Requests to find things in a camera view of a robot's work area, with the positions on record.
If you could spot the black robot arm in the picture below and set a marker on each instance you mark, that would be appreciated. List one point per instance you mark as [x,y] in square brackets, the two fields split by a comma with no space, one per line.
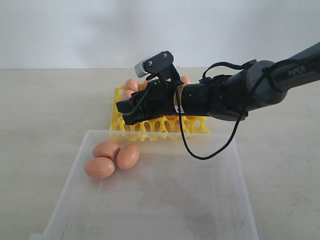
[257,84]

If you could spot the yellow plastic egg tray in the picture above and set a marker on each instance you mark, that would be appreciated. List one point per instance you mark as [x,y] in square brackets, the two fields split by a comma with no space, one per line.
[156,128]

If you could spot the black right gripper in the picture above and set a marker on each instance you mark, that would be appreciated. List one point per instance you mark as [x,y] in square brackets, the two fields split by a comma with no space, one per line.
[149,104]

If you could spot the clear plastic bin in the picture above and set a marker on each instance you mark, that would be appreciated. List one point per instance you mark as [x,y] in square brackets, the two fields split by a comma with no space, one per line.
[167,195]

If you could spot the brown egg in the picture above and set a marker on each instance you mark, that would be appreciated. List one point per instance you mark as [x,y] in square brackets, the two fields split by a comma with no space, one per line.
[170,117]
[99,168]
[131,84]
[127,94]
[190,117]
[127,157]
[186,80]
[108,149]

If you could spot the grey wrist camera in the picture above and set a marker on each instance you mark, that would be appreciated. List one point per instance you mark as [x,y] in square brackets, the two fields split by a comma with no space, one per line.
[159,65]

